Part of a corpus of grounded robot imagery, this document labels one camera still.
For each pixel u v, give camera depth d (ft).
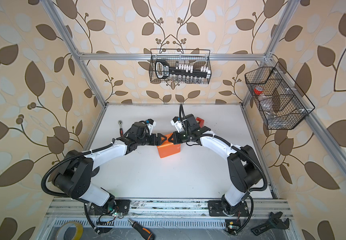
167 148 2.77
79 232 2.15
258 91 2.66
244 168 1.49
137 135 2.32
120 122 3.55
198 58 2.99
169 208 2.47
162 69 2.77
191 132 2.22
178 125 2.58
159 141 2.58
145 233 2.18
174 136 2.47
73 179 1.46
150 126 2.68
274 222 2.29
